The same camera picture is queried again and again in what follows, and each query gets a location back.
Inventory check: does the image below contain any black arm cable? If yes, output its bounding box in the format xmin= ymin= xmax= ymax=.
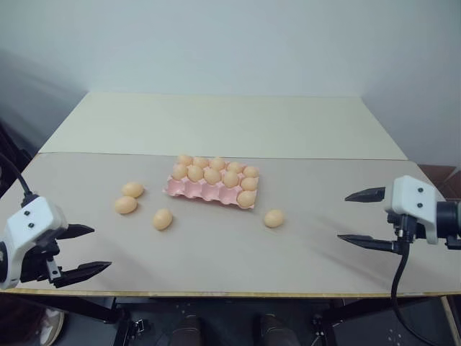
xmin=390 ymin=223 xmax=434 ymax=346
xmin=0 ymin=152 xmax=35 ymax=205

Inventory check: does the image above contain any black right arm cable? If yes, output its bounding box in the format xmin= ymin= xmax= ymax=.
xmin=390 ymin=223 xmax=434 ymax=346

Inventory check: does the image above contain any pink egg tray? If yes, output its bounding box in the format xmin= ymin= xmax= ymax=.
xmin=163 ymin=161 xmax=261 ymax=210

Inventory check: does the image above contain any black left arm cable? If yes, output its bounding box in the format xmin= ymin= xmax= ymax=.
xmin=0 ymin=152 xmax=35 ymax=205

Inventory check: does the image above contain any black table leg brace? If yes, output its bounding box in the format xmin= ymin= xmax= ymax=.
xmin=34 ymin=295 xmax=125 ymax=324

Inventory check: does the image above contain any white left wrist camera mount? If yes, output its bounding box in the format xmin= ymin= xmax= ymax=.
xmin=0 ymin=195 xmax=70 ymax=290

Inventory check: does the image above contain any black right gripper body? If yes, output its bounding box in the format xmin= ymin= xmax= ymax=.
xmin=386 ymin=211 xmax=421 ymax=254

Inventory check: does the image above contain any dark rounded shape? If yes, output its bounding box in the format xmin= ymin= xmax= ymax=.
xmin=170 ymin=312 xmax=201 ymax=346
xmin=256 ymin=312 xmax=288 ymax=346

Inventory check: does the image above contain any black metal base plate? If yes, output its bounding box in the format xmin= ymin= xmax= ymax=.
xmin=320 ymin=298 xmax=453 ymax=346

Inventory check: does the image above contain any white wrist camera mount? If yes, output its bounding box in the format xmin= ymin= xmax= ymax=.
xmin=0 ymin=195 xmax=70 ymax=290
xmin=382 ymin=174 xmax=448 ymax=246

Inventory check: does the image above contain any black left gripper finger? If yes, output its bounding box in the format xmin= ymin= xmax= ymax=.
xmin=55 ymin=223 xmax=96 ymax=241
xmin=53 ymin=262 xmax=113 ymax=288

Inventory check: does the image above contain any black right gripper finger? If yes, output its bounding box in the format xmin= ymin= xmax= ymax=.
xmin=344 ymin=186 xmax=388 ymax=204
xmin=336 ymin=234 xmax=398 ymax=253

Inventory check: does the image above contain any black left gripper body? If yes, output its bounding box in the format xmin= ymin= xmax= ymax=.
xmin=19 ymin=234 xmax=61 ymax=284

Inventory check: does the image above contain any white tan shoe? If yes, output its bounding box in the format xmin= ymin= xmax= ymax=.
xmin=38 ymin=311 xmax=66 ymax=346

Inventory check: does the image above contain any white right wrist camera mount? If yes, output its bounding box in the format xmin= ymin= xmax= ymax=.
xmin=382 ymin=174 xmax=448 ymax=246

